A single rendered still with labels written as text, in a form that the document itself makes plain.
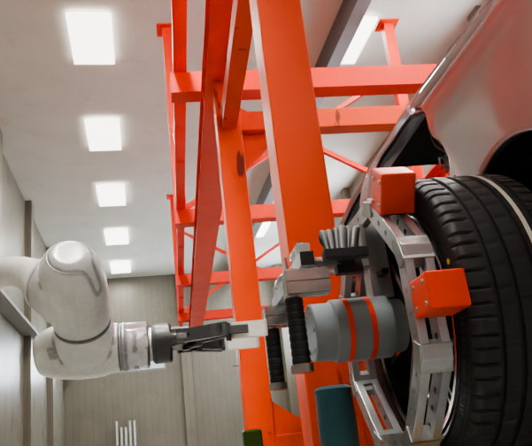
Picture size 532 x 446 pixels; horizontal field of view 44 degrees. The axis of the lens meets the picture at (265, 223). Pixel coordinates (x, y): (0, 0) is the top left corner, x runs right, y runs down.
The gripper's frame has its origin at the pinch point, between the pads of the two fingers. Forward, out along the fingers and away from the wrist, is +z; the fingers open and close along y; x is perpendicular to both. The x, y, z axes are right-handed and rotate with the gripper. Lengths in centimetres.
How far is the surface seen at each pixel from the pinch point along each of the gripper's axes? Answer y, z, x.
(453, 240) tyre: 13.8, 37.5, 12.1
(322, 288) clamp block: 2.5, 13.6, 7.4
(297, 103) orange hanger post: -66, 30, 87
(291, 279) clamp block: 2.5, 7.7, 9.8
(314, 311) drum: -11.9, 14.6, 5.9
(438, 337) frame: 9.0, 32.7, -5.2
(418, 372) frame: 7.3, 28.2, -10.9
